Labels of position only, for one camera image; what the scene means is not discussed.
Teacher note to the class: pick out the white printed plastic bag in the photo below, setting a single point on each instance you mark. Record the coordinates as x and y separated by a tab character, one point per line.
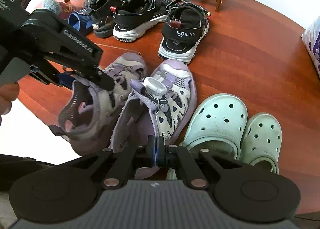
312	44

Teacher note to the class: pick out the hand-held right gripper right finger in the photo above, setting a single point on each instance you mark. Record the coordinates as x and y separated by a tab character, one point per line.
158	152

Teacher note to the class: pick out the mint green clog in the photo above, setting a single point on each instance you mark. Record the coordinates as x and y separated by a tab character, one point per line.
217	119
262	136

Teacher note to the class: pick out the pink boot with grey fur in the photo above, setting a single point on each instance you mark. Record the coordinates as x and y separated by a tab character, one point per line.
67	9

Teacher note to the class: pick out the person's left hand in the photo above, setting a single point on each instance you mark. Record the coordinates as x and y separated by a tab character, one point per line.
7	94

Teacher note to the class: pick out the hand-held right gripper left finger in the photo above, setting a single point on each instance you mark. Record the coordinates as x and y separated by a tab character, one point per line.
152	151

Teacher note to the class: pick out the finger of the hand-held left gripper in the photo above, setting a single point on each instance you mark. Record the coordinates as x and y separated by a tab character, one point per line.
65	80
106	81

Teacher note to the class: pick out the purple and white sneaker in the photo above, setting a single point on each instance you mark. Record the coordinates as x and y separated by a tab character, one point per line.
172	99
87	114

